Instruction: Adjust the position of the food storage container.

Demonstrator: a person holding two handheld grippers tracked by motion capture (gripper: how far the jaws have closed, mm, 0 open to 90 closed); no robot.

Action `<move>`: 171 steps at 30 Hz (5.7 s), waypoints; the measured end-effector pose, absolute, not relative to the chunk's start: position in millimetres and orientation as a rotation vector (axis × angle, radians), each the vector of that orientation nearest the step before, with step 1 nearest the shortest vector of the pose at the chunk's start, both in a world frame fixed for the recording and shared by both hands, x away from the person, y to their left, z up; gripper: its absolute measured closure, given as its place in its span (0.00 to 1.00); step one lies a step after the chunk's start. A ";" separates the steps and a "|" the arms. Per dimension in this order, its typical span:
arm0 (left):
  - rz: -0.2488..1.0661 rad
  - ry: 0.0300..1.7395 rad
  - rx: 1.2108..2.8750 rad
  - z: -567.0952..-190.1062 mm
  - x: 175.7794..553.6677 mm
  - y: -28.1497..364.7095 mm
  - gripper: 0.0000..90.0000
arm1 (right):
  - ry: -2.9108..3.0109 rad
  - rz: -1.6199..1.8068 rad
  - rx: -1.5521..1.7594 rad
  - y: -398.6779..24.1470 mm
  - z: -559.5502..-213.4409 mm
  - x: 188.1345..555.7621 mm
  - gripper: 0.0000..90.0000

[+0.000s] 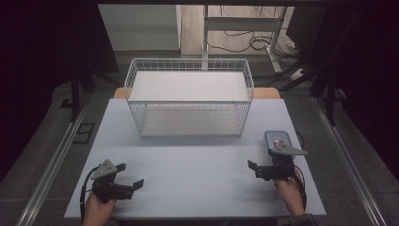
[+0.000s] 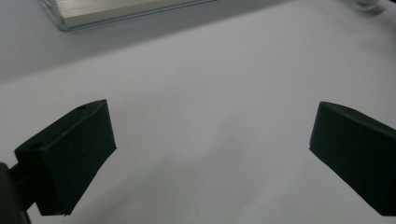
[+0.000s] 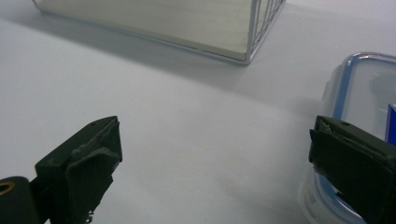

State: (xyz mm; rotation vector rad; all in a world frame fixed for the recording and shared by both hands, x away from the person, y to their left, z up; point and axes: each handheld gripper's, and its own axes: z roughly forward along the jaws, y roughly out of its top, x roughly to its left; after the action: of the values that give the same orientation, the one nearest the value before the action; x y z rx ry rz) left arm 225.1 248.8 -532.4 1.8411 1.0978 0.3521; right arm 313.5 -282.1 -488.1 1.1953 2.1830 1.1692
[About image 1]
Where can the person's left hand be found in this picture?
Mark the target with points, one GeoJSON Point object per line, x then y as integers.
{"type": "Point", "coordinates": [98, 212]}

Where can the tan wooden board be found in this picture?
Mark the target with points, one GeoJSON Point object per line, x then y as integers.
{"type": "Point", "coordinates": [266, 93]}

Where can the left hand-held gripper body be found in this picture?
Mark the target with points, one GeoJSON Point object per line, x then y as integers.
{"type": "Point", "coordinates": [108, 188]}

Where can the black metal stand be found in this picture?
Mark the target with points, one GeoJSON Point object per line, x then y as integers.
{"type": "Point", "coordinates": [329, 94]}
{"type": "Point", "coordinates": [75, 94]}

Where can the aluminium rail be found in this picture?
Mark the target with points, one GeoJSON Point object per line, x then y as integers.
{"type": "Point", "coordinates": [348, 163]}
{"type": "Point", "coordinates": [53, 163]}

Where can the white metal desk frame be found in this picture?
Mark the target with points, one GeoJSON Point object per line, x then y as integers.
{"type": "Point", "coordinates": [241, 23]}

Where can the white cabinet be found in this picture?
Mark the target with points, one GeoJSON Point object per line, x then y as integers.
{"type": "Point", "coordinates": [141, 28]}

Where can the person's right hand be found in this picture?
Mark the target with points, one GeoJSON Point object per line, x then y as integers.
{"type": "Point", "coordinates": [290, 194]}

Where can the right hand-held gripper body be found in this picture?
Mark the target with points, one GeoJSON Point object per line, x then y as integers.
{"type": "Point", "coordinates": [280, 163]}

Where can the clear container with grey lid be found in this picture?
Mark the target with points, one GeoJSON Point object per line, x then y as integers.
{"type": "Point", "coordinates": [269, 138]}

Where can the small pink object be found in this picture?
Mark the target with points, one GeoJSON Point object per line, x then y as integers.
{"type": "Point", "coordinates": [277, 143]}

